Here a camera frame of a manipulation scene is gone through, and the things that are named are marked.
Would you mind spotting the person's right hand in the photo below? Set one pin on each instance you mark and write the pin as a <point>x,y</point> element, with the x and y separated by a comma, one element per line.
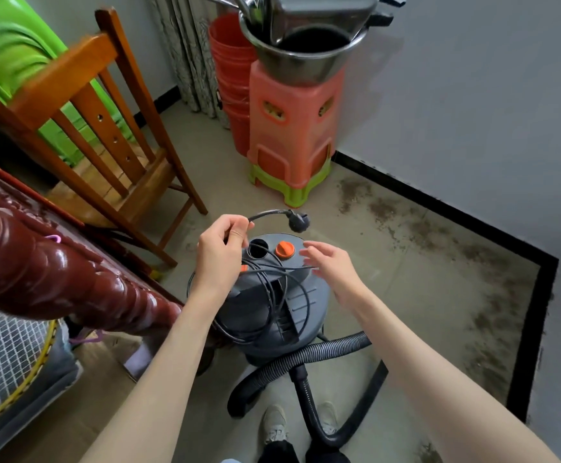
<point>338,274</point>

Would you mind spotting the person's left hand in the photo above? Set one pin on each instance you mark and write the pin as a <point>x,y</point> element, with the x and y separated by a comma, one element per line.
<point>218,265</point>

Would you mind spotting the grey vacuum cleaner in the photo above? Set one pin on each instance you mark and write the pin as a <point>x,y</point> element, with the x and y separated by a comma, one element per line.
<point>309,298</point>

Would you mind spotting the person's left forearm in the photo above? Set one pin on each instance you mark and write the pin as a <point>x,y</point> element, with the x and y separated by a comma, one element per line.
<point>164,380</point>

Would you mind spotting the person's right forearm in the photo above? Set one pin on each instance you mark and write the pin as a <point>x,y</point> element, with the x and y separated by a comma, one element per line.
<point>430,380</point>

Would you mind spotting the person's right shoe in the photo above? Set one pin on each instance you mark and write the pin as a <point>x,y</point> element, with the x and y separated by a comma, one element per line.
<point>328,419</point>

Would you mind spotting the green plastic stool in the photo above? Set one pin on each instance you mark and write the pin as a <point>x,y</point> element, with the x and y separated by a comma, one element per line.
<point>295,195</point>

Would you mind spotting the black baseboard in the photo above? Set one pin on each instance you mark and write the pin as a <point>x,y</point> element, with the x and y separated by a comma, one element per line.
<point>454,214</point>

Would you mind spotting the orange plastic stool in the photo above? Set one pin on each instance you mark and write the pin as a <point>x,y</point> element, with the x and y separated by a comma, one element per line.
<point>290,134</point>

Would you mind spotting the black trousers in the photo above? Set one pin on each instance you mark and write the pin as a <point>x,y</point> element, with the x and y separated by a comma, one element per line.
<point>275,453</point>

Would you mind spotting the grey cushion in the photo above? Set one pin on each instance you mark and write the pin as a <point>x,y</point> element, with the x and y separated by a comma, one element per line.
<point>53,376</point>

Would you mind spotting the stack of orange buckets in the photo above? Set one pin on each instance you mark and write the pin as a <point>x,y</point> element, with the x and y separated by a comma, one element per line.
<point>232,57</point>

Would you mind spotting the steel basin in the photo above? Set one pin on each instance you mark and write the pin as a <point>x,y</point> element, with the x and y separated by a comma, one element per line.
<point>300,67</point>

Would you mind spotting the wooden chair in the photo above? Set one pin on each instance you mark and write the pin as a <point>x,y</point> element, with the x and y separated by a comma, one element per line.
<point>68,86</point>

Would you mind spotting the yellow badminton racket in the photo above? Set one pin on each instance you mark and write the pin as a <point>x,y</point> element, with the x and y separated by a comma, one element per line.
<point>0,361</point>

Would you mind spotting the steel ladle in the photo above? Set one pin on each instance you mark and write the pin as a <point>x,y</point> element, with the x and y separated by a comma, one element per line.
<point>249,7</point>

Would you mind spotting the rectangular metal tray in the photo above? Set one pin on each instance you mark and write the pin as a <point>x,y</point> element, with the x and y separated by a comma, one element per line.
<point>324,11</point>

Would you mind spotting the stack of green plastic stools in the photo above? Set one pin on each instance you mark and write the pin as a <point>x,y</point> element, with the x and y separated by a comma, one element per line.
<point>5,43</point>

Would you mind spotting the red wooden bed frame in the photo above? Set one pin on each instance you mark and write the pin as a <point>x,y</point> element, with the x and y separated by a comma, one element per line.
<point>44,265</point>

